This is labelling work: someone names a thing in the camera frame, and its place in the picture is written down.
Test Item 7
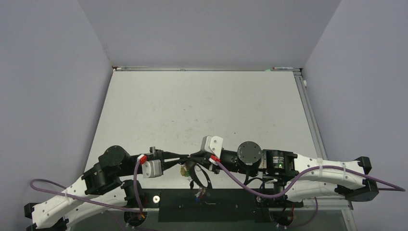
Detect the yellow key tag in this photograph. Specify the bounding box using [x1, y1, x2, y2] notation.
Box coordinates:
[180, 167, 190, 178]

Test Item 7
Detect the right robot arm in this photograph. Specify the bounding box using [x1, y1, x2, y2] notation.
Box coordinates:
[185, 136, 380, 206]

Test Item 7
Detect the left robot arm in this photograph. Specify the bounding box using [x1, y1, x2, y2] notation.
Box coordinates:
[24, 145, 190, 231]

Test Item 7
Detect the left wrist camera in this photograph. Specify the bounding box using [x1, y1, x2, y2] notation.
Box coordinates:
[141, 160, 163, 179]

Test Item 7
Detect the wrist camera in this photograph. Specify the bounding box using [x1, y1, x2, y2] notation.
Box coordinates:
[200, 135, 223, 158]
[141, 160, 163, 179]

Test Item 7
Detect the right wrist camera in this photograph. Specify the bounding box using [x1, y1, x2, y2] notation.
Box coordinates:
[200, 135, 223, 158]

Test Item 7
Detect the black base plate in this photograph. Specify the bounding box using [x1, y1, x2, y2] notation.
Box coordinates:
[140, 189, 304, 223]

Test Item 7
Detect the right aluminium rail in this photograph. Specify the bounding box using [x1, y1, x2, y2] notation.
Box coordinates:
[293, 69, 328, 160]

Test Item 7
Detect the aluminium rail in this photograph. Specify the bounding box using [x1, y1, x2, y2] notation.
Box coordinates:
[112, 66, 302, 72]
[65, 188, 354, 212]
[293, 69, 328, 160]

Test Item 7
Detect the back aluminium rail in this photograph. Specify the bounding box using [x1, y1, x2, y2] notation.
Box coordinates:
[112, 66, 302, 72]

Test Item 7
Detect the front aluminium rail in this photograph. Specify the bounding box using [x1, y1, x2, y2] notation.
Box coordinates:
[65, 188, 354, 212]

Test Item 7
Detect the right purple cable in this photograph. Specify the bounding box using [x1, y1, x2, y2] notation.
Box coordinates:
[215, 161, 406, 230]

